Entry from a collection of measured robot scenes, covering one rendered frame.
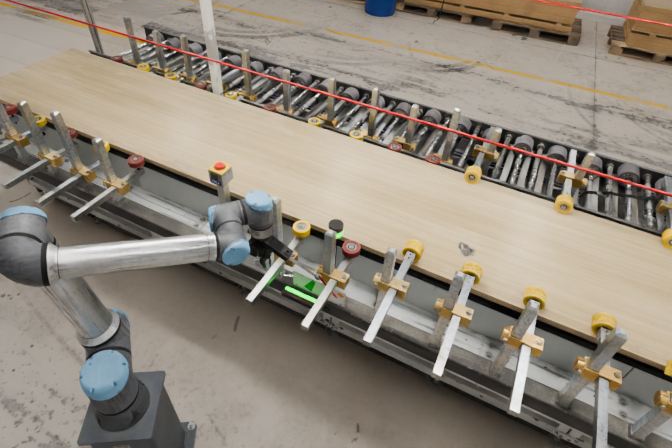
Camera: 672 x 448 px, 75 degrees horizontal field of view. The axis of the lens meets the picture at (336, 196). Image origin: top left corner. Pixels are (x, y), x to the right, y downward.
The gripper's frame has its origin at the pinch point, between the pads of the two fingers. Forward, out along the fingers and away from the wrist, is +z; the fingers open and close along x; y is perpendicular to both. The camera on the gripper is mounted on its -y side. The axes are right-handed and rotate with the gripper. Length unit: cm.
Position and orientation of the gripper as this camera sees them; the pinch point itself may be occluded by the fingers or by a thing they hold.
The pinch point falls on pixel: (269, 268)
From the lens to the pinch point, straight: 177.8
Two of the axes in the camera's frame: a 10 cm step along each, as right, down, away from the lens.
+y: -9.0, -3.2, 2.9
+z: -0.5, 7.5, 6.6
